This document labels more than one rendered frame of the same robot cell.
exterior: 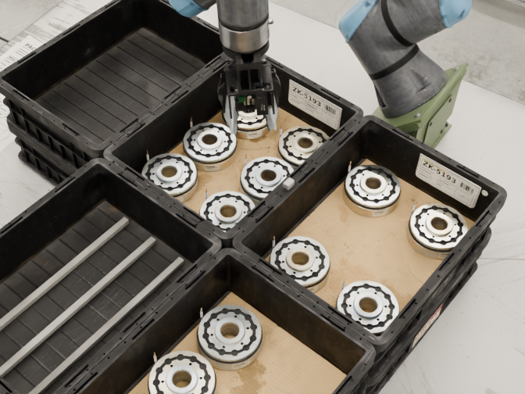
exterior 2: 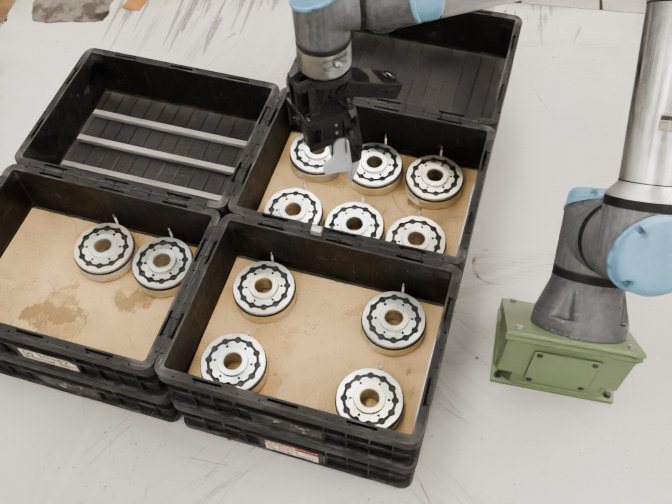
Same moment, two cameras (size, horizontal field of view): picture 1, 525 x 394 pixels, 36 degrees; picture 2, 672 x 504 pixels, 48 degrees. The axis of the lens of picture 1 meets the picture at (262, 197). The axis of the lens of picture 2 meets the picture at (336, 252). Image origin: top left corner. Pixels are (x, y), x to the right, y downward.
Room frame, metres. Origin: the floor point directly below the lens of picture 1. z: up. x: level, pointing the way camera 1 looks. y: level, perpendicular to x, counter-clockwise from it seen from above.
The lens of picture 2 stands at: (0.71, -0.71, 1.94)
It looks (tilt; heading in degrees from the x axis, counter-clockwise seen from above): 57 degrees down; 71
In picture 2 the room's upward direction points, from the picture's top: 3 degrees counter-clockwise
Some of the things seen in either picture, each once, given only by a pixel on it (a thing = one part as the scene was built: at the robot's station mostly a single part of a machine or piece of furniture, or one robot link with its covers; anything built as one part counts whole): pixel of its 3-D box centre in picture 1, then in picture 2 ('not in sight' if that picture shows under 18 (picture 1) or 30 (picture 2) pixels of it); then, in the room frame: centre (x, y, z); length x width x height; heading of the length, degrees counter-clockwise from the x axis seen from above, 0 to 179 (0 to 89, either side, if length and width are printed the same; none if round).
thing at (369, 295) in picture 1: (368, 305); (232, 361); (0.71, -0.18, 0.86); 0.05 x 0.05 x 0.01
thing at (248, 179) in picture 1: (268, 177); (354, 226); (0.98, -0.01, 0.86); 0.10 x 0.10 x 0.01
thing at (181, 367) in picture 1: (181, 379); (103, 246); (0.57, 0.11, 0.86); 0.05 x 0.05 x 0.01
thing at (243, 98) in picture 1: (248, 73); (323, 100); (0.95, 0.03, 1.14); 0.09 x 0.08 x 0.12; 7
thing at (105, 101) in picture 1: (123, 84); (405, 73); (1.21, 0.29, 0.87); 0.40 x 0.30 x 0.11; 142
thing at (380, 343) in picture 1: (373, 220); (313, 321); (0.84, -0.19, 0.92); 0.40 x 0.30 x 0.02; 142
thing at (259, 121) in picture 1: (248, 110); (434, 177); (1.16, 0.04, 0.86); 0.10 x 0.10 x 0.01
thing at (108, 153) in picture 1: (237, 136); (365, 171); (1.03, 0.05, 0.92); 0.40 x 0.30 x 0.02; 142
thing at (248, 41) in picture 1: (246, 27); (325, 54); (0.96, 0.03, 1.22); 0.08 x 0.08 x 0.05
